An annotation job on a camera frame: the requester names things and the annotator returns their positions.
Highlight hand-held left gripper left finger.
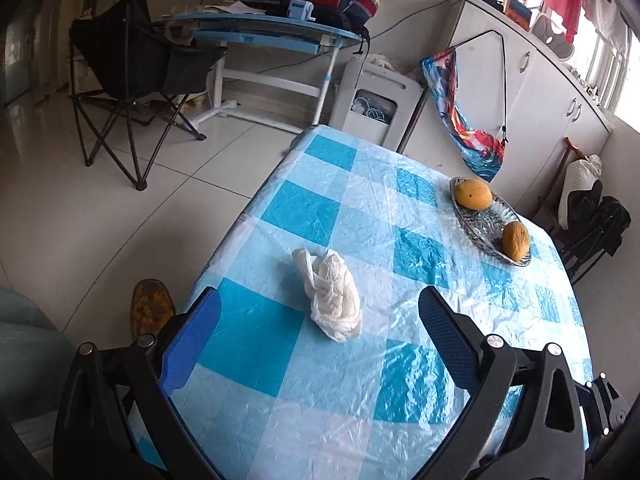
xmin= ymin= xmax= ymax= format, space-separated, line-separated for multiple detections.
xmin=52 ymin=286 xmax=223 ymax=480

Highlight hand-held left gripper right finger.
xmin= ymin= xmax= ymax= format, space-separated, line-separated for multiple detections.
xmin=415 ymin=286 xmax=587 ymax=480

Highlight white plastic bag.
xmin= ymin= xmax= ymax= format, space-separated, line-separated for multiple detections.
xmin=291 ymin=247 xmax=363 ymax=344

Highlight patterned brown slipper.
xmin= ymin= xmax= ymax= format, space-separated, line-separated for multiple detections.
xmin=130 ymin=280 xmax=177 ymax=341

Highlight glass fruit bowl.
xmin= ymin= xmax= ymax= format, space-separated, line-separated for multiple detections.
xmin=448 ymin=176 xmax=532 ymax=267

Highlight speckled yellow mango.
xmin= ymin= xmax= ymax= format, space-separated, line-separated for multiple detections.
xmin=501 ymin=221 xmax=531 ymax=260

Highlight yellow mango dark spot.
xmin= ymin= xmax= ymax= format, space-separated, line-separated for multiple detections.
xmin=456 ymin=180 xmax=493 ymax=210

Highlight blue white checkered tablecloth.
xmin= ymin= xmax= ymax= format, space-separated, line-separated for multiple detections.
xmin=127 ymin=125 xmax=596 ymax=480

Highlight person's leg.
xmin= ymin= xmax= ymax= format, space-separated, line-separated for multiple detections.
xmin=0 ymin=287 xmax=76 ymax=461

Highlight folded black camping chair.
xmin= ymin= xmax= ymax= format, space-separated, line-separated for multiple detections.
xmin=552 ymin=180 xmax=633 ymax=286

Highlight colourful printed hanging bag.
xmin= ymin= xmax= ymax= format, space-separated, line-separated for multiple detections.
xmin=419 ymin=47 xmax=508 ymax=183

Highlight white stuffed bag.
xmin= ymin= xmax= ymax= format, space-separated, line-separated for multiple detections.
xmin=557 ymin=154 xmax=604 ymax=231

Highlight wooden chair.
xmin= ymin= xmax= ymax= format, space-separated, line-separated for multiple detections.
xmin=530 ymin=136 xmax=588 ymax=231

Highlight white plastic stool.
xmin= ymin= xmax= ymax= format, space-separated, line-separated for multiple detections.
xmin=330 ymin=55 xmax=426 ymax=148

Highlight open black camping chair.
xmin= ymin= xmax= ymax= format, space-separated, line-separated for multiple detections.
xmin=67 ymin=0 xmax=228 ymax=191

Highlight blue study desk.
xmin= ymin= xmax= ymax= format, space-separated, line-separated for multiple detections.
xmin=160 ymin=7 xmax=368 ymax=133

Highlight light blue pencil sharpener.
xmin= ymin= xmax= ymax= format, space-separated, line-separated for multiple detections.
xmin=287 ymin=0 xmax=317 ymax=22

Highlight white wall cabinets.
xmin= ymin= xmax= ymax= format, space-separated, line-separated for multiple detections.
xmin=400 ymin=0 xmax=613 ymax=211

